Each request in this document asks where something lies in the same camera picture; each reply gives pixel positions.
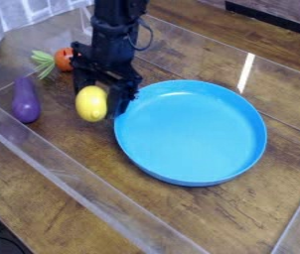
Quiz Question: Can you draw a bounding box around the yellow toy lemon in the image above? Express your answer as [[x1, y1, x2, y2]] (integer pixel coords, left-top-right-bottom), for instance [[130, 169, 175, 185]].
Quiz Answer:
[[75, 85, 107, 122]]

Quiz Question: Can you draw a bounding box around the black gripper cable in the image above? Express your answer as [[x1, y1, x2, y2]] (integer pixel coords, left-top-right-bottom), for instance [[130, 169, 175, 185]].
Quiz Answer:
[[126, 16, 155, 53]]

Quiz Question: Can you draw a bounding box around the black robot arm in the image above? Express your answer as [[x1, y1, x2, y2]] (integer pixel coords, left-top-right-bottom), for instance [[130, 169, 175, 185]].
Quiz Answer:
[[71, 0, 151, 118]]

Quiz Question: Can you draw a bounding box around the clear acrylic enclosure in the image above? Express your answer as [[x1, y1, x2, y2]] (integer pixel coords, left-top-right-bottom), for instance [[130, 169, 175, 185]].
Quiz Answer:
[[0, 0, 300, 254]]

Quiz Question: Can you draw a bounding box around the blue round tray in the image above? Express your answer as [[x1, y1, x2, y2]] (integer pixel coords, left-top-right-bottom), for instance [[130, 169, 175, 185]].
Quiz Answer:
[[114, 80, 266, 187]]

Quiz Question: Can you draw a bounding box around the grey patterned curtain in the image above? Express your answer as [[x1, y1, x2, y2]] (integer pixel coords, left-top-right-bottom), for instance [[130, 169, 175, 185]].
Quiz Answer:
[[0, 0, 95, 43]]

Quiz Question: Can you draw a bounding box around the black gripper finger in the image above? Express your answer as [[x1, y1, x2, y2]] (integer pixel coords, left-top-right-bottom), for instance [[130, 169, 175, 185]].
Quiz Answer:
[[107, 80, 138, 119], [73, 67, 95, 93]]

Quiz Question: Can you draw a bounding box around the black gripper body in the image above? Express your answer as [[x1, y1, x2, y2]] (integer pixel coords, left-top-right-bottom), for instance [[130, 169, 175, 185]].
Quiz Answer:
[[71, 17, 142, 84]]

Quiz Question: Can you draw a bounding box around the orange toy carrot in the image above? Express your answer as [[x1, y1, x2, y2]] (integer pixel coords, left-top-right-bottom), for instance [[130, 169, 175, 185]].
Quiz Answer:
[[31, 48, 73, 79]]

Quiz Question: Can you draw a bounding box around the purple toy eggplant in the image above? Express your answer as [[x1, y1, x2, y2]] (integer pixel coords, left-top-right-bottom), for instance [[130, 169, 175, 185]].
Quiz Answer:
[[12, 77, 41, 123]]

